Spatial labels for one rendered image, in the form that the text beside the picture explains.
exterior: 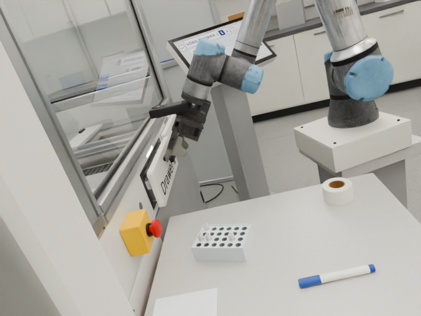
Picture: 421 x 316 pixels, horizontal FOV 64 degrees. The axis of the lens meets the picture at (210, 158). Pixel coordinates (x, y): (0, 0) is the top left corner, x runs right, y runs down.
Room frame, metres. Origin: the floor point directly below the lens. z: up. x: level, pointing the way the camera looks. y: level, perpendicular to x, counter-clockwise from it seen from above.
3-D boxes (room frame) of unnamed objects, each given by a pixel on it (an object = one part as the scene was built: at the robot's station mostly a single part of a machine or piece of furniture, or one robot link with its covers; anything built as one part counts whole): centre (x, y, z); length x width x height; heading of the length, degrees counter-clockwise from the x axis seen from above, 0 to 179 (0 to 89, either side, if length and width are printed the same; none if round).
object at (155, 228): (0.63, 0.16, 0.88); 0.04 x 0.03 x 0.04; 172
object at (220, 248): (0.65, 0.03, 0.78); 0.12 x 0.08 x 0.04; 64
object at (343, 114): (0.99, -0.47, 0.89); 0.15 x 0.15 x 0.10
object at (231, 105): (1.83, -0.23, 0.51); 0.50 x 0.45 x 1.02; 30
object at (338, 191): (0.71, -0.28, 0.78); 0.07 x 0.07 x 0.04
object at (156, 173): (0.96, 0.14, 0.87); 0.29 x 0.02 x 0.11; 172
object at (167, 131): (1.28, 0.11, 0.87); 0.29 x 0.02 x 0.11; 172
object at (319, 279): (0.47, -0.16, 0.77); 0.14 x 0.02 x 0.02; 84
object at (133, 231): (0.64, 0.19, 0.88); 0.07 x 0.05 x 0.07; 172
